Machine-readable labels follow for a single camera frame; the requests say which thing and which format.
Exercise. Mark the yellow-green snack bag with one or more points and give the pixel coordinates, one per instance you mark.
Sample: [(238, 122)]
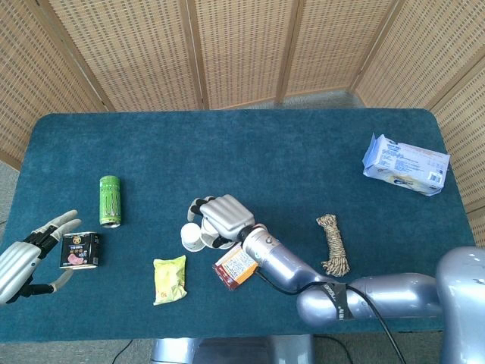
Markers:
[(169, 280)]

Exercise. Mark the woven bamboo folding screen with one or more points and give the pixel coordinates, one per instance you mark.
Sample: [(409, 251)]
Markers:
[(242, 45)]

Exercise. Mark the orange and maroon cardboard box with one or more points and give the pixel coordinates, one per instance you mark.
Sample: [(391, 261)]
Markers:
[(231, 273)]

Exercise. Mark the black luncheon meat tin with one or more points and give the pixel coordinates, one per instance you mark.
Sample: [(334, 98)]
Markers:
[(79, 250)]

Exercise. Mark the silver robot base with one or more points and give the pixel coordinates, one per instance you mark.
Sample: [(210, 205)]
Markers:
[(227, 352)]

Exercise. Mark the blue-white tissue pack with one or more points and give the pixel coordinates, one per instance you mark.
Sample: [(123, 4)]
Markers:
[(405, 165)]

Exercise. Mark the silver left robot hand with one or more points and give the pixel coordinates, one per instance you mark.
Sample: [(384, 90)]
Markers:
[(15, 269)]

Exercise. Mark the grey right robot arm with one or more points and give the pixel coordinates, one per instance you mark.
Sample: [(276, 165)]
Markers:
[(288, 265)]

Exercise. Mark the white cup large blue flower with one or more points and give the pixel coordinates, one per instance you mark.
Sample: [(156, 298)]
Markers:
[(207, 229)]

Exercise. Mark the green energy drink can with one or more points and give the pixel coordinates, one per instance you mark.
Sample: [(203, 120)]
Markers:
[(110, 201)]

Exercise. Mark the white cup blue-green flower print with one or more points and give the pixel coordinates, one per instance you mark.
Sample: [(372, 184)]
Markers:
[(190, 237)]

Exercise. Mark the blue felt table cover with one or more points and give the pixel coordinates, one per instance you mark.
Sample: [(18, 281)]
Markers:
[(227, 151)]

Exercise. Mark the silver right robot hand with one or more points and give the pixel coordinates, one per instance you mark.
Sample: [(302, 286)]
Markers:
[(227, 216)]

